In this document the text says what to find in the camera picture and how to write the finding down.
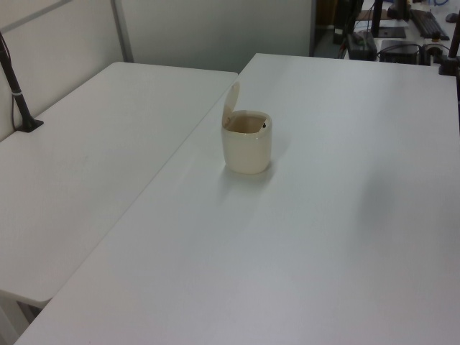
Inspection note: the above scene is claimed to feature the black monitor stand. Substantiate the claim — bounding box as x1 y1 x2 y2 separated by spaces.
371 0 408 39

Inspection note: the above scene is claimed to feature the thin black cable on pole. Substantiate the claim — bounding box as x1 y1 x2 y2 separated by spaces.
0 34 19 131

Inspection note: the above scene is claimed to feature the beige plastic trash bin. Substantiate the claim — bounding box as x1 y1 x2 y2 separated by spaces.
219 80 273 176

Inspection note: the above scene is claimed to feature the black keyboard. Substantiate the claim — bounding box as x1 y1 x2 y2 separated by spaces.
408 9 451 41

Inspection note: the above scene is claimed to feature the white side table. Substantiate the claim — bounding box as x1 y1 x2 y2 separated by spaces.
0 61 240 308

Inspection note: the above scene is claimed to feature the dark device with green part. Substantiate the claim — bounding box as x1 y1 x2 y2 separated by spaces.
346 31 377 60

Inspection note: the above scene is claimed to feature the black computer box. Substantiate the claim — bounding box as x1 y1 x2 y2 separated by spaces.
379 39 422 66

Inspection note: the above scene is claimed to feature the black camera pole with base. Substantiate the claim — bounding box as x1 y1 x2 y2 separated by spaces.
0 30 45 132

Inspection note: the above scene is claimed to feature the black pole with table clamp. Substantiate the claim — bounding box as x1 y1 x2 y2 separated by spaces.
437 0 460 77

